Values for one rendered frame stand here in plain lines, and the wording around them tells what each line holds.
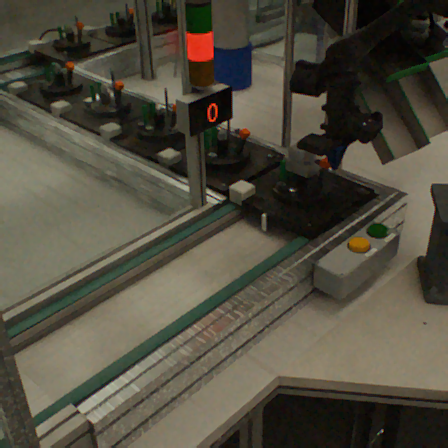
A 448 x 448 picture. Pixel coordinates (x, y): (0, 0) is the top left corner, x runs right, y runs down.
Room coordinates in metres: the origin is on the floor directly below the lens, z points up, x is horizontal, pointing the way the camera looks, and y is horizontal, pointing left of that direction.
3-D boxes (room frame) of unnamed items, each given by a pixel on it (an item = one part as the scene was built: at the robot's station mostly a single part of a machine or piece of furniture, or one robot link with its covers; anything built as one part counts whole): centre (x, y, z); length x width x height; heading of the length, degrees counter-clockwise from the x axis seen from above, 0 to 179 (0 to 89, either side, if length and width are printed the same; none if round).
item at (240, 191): (1.24, -0.05, 0.97); 0.05 x 0.05 x 0.04; 45
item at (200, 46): (1.19, 0.03, 1.33); 0.05 x 0.05 x 0.05
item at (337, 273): (1.03, -0.28, 0.93); 0.21 x 0.07 x 0.06; 135
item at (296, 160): (1.25, -0.18, 1.06); 0.08 x 0.04 x 0.07; 45
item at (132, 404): (0.94, -0.10, 0.91); 0.89 x 0.06 x 0.11; 135
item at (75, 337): (1.05, 0.04, 0.91); 0.84 x 0.28 x 0.10; 135
